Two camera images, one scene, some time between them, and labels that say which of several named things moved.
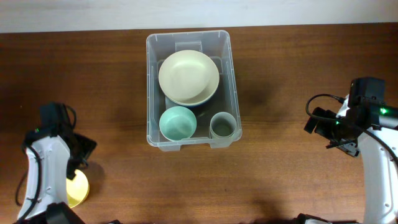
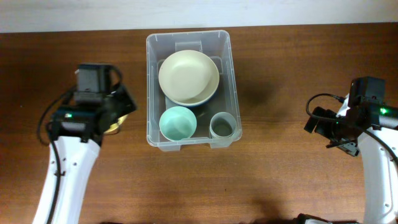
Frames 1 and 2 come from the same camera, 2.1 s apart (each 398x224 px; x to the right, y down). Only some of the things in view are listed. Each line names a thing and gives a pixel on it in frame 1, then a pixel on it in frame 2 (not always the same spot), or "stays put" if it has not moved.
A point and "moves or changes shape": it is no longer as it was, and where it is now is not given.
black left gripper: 89,145 → 129,106
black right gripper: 321,128 stays put
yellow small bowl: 77,190 moves or changes shape
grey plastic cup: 222,126 stays put
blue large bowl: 199,105 stays put
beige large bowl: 188,76 stays put
